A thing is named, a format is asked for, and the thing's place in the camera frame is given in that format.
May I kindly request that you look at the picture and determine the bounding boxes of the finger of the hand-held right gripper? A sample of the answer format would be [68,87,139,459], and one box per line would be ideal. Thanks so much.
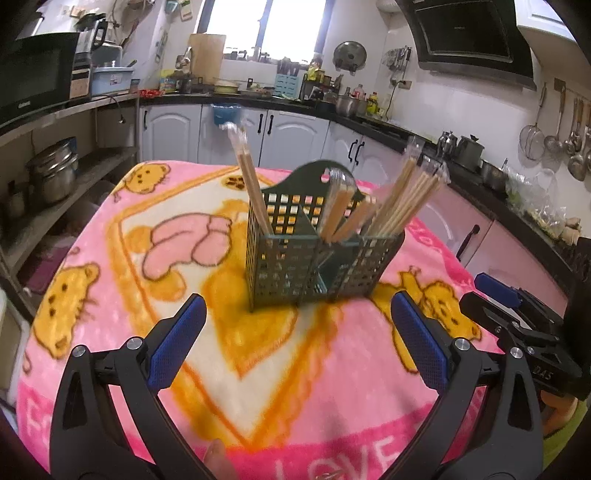
[461,292,583,398]
[475,272,568,324]

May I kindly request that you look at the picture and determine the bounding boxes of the wooden cutting board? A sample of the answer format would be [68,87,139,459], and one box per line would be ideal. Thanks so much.
[188,33,227,79]

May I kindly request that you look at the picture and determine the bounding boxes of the white upper cabinet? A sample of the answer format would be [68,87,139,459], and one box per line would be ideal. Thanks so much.
[515,0,578,42]

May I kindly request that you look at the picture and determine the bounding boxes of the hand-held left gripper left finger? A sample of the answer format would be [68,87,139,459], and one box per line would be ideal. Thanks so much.
[50,293,207,480]

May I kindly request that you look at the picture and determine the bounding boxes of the pink printed blanket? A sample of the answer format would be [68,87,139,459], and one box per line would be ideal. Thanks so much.
[16,159,509,480]

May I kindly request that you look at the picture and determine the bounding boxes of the blue plastic dish bin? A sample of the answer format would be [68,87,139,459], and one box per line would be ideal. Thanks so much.
[90,60,134,97]

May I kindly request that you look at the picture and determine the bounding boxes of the steel kettle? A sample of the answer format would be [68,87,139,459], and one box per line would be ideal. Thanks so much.
[436,130,458,160]

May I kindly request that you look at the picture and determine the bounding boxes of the blue hanging bin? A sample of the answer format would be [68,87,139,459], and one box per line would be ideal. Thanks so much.
[211,104,243,127]

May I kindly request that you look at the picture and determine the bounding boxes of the black blender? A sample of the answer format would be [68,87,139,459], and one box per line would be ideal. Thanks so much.
[69,14,109,100]

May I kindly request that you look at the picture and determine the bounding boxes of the stack of steel pots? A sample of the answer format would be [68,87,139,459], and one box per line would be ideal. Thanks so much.
[25,138,79,204]

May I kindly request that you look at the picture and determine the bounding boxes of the steel cooking pot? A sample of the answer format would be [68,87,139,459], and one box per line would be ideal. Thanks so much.
[335,95,365,116]

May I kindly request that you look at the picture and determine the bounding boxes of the dark green utensil basket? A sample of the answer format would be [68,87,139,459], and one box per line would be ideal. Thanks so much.
[246,159,406,312]

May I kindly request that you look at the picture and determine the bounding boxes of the kitchen window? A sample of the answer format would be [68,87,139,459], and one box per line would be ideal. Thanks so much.
[201,0,331,61]

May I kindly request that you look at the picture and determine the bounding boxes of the steel pot with lid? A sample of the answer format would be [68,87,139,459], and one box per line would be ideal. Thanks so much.
[455,135,485,171]

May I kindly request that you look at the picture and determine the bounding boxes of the black microwave oven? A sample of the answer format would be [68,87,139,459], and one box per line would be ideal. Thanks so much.
[0,32,81,127]

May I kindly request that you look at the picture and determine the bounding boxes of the clear plastic bags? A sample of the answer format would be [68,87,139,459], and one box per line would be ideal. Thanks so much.
[503,166,568,232]

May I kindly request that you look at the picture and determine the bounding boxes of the white kitchen cabinets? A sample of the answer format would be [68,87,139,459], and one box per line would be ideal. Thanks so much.
[139,104,568,305]

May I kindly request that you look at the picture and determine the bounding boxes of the hanging pot lid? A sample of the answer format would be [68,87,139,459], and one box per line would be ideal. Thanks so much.
[333,41,368,72]

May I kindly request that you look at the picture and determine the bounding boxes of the person's left hand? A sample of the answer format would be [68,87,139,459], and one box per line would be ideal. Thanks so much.
[202,439,241,480]

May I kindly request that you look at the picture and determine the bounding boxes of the small hanging kitchen tools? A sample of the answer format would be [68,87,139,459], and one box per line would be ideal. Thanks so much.
[383,46,411,70]

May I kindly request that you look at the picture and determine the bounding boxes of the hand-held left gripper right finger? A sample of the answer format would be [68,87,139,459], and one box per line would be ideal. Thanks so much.
[383,291,546,480]

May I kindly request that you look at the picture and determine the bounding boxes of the wooden chopstick pair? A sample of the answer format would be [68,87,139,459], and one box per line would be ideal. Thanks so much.
[225,122,274,236]
[379,164,446,236]
[320,168,356,243]
[372,154,437,236]
[365,136,426,236]
[330,198,377,243]
[385,173,452,237]

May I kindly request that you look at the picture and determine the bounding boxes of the metal shelf rack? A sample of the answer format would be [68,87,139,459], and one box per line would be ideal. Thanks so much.
[0,92,141,296]

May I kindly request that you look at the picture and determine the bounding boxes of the wire mesh strainer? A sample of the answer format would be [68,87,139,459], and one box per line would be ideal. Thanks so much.
[519,83,548,161]

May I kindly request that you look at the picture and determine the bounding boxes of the person's green clothing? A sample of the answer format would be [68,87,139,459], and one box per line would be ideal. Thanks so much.
[542,411,591,480]

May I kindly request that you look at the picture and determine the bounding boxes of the steel ladle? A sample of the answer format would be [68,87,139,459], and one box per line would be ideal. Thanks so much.
[564,97,581,157]
[544,85,566,153]

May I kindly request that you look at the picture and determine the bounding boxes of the blue knife holder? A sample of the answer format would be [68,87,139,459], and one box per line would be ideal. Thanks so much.
[274,60,303,100]

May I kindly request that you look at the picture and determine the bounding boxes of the black range hood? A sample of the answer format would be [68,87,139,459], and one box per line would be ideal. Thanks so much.
[397,0,536,86]

